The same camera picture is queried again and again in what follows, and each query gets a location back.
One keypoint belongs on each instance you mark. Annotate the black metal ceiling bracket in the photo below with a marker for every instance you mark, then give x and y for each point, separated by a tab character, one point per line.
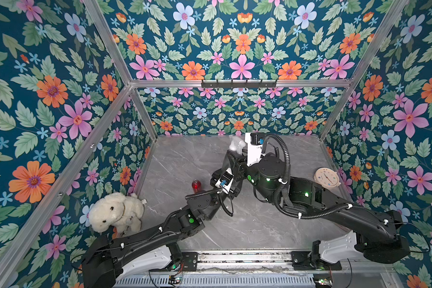
229	84

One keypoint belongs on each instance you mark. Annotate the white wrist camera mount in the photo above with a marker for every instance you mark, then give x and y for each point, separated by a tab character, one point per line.
225	181
255	142

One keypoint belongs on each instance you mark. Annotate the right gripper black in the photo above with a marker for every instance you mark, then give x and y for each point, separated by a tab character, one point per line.
238	158

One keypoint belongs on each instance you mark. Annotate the small red object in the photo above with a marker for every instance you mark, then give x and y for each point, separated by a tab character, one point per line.
196	186

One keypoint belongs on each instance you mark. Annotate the cream round wall clock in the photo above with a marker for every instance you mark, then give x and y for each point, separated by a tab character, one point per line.
327	178

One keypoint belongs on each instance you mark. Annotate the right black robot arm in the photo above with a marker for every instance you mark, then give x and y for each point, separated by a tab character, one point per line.
374	236

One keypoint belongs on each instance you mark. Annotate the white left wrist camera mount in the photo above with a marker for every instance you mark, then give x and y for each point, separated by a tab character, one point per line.
225	181

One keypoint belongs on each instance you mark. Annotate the metal base rail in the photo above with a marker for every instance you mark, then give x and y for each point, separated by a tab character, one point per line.
278	268

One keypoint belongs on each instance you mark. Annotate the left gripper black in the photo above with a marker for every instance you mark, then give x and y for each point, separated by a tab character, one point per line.
234	189

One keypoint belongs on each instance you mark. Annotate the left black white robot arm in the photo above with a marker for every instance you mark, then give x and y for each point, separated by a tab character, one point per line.
156	249

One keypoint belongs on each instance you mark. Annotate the cream plush teddy bear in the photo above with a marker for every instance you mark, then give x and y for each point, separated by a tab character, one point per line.
122	212

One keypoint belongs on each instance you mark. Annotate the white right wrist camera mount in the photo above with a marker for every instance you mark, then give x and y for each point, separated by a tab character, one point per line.
255	142

